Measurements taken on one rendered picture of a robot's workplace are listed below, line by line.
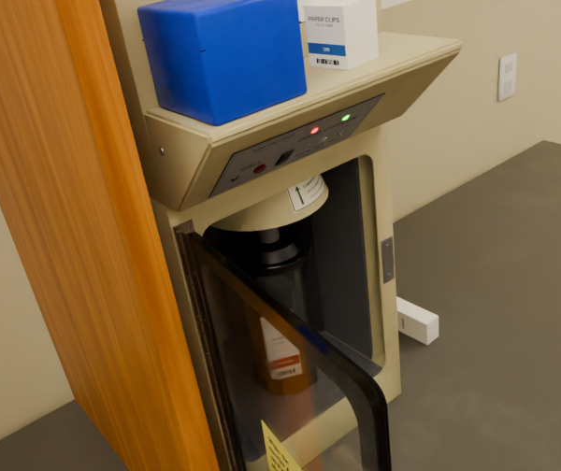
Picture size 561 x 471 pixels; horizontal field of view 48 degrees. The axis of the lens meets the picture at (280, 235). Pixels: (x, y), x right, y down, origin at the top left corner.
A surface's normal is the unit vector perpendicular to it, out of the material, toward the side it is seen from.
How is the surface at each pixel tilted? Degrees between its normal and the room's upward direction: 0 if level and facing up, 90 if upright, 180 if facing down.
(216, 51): 90
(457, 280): 0
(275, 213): 66
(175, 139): 90
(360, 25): 90
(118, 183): 90
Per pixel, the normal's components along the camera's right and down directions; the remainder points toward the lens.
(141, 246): 0.62, 0.31
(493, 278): -0.13, -0.87
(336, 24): -0.69, 0.43
